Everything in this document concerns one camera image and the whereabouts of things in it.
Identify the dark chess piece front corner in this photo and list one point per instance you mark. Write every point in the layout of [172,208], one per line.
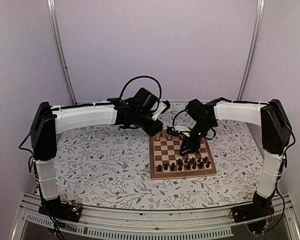
[159,168]

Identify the dark chess piece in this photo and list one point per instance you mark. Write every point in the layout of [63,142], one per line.
[180,167]
[208,164]
[188,166]
[172,167]
[165,166]
[194,166]

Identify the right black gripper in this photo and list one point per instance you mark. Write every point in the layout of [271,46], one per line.
[193,145]

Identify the wooden chess board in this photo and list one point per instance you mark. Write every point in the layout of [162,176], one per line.
[167,151]

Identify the front aluminium rail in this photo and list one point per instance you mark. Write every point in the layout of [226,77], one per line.
[102,223]

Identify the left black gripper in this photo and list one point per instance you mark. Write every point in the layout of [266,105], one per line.
[153,130]

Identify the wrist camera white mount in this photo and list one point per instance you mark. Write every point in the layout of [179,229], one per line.
[159,108]
[178,131]

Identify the aluminium frame post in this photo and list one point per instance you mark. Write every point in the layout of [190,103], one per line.
[51,7]
[257,25]

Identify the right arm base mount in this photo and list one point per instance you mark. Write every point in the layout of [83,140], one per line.
[259,212]

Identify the dark chess piece corner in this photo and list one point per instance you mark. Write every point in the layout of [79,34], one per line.
[159,168]
[201,165]

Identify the left aluminium frame post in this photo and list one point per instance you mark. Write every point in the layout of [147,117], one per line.
[51,7]

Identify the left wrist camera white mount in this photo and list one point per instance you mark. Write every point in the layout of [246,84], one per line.
[159,108]

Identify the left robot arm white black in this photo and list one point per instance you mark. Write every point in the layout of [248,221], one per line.
[140,111]

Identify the floral patterned table mat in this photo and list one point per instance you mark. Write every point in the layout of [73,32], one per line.
[107,166]

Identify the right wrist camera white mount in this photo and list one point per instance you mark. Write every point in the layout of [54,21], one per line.
[178,131]

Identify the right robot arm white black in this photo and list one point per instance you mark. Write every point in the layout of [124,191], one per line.
[276,133]

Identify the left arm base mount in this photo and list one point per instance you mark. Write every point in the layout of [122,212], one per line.
[57,209]

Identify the right aluminium frame post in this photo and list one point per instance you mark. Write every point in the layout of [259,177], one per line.
[257,25]

